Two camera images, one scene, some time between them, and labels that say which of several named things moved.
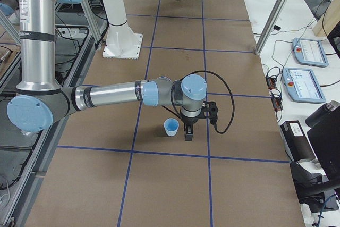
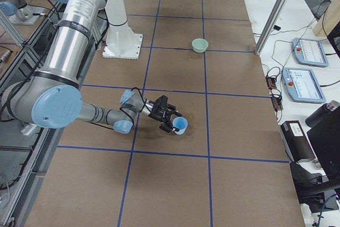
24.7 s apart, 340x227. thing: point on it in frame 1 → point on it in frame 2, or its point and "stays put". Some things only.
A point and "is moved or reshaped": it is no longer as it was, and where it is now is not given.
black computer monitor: (324, 138) stays put
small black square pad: (277, 27) stays put
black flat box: (298, 144) stays put
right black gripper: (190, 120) → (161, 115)
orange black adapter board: (275, 95) stays put
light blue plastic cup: (171, 126) is moved or reshaped
